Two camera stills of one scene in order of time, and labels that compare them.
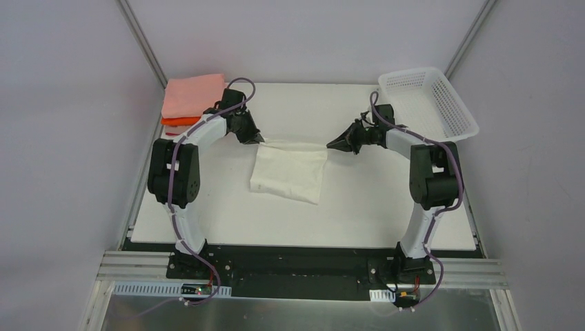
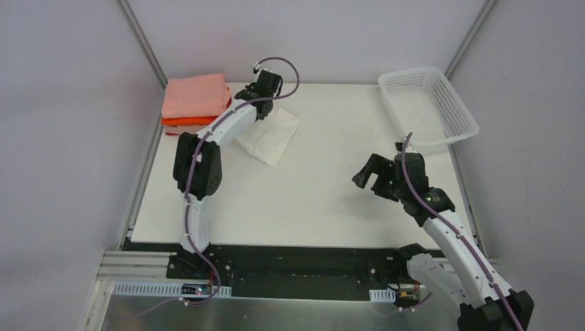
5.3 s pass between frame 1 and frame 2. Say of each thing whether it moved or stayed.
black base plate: stayed
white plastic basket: stayed
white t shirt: moved
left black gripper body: moved
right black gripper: moved
